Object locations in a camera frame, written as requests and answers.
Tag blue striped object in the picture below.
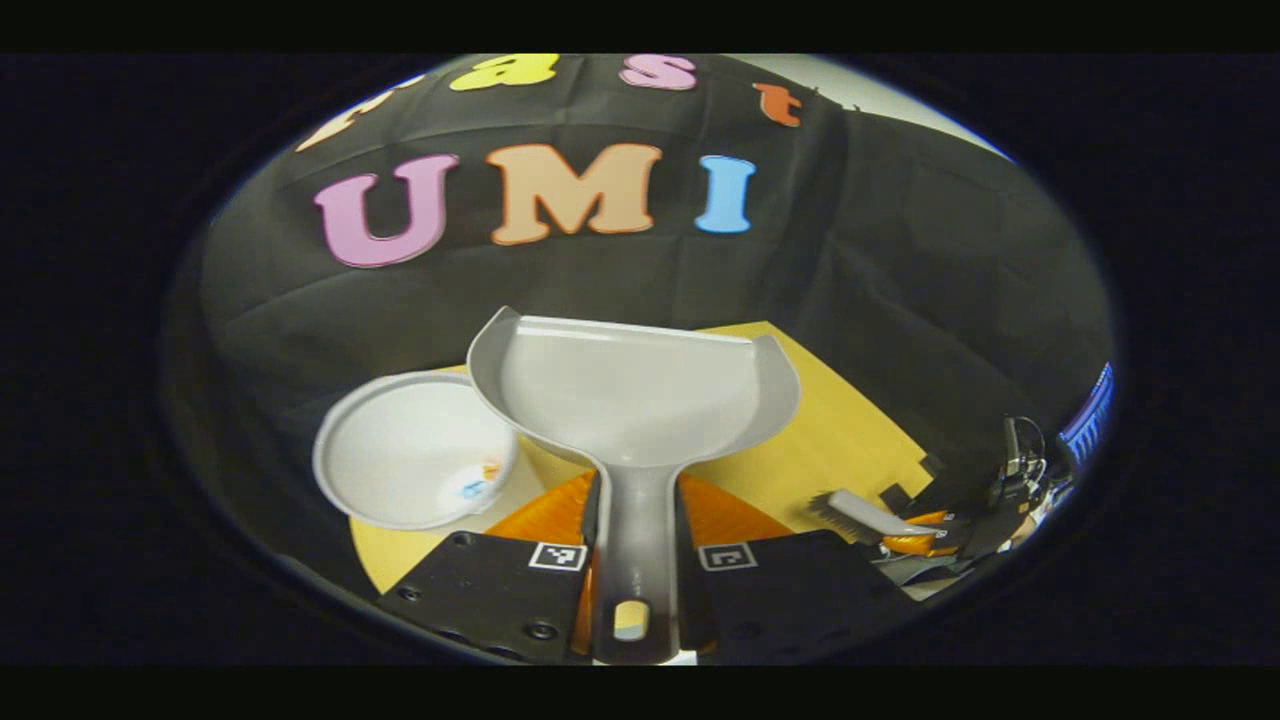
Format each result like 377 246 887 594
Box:
1058 361 1117 473

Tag black backdrop cloth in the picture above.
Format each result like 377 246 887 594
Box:
170 54 1117 601

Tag wooden desktop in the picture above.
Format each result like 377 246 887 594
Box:
349 320 938 597

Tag small grey broom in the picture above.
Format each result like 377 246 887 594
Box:
807 489 943 547

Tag grey plastic dustpan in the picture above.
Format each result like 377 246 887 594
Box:
466 305 803 667

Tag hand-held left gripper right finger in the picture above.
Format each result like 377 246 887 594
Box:
675 473 909 661

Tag white ribbed garbage bin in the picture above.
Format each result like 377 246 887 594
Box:
311 370 522 532

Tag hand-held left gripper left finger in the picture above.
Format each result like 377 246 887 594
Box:
376 469 602 664

